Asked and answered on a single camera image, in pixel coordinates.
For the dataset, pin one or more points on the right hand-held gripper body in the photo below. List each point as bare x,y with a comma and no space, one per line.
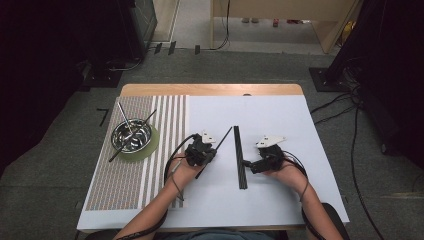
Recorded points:
271,155

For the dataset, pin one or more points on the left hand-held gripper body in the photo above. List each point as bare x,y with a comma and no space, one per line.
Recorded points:
198,151

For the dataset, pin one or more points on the black chopstick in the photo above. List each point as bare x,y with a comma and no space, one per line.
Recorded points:
242,158
237,158
224,138

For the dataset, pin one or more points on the stainless steel bowl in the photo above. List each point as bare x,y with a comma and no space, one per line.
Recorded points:
141,140

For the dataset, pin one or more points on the person's right hand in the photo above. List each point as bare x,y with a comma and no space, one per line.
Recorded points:
290,175

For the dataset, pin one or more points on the person's left hand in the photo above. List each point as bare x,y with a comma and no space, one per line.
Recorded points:
181,175

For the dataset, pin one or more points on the white table sheet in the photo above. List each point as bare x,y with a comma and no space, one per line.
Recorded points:
216,113

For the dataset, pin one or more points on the wooden table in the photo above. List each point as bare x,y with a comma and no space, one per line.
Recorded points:
200,89

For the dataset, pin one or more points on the person's blue-grey clothing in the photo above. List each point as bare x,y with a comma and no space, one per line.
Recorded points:
220,236

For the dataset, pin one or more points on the striped woven placemat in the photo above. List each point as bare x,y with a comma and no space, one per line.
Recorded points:
126,183

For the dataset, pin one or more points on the silver metal chopstick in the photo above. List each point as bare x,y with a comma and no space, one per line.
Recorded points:
122,111

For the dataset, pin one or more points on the black corner tape mark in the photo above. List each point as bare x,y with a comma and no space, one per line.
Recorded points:
104,116

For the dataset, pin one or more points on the black floor tape strip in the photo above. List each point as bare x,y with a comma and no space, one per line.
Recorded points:
158,48
172,48
197,49

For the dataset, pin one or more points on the black stand base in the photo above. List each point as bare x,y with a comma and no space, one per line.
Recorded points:
100,78

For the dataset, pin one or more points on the small red object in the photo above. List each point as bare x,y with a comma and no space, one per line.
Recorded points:
275,22

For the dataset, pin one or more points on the flat red object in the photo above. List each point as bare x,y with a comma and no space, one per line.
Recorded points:
295,21

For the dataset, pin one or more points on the black cabinet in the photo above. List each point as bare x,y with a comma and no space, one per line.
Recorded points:
143,23

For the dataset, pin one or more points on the black curtain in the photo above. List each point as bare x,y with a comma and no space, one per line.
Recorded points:
40,66
396,83

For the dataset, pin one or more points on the yellow object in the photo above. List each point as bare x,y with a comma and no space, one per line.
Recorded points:
348,30

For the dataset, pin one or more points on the light wooden desk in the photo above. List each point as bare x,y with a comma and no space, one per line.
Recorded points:
283,8

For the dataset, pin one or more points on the black stand base plate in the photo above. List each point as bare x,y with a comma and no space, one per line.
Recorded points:
325,80

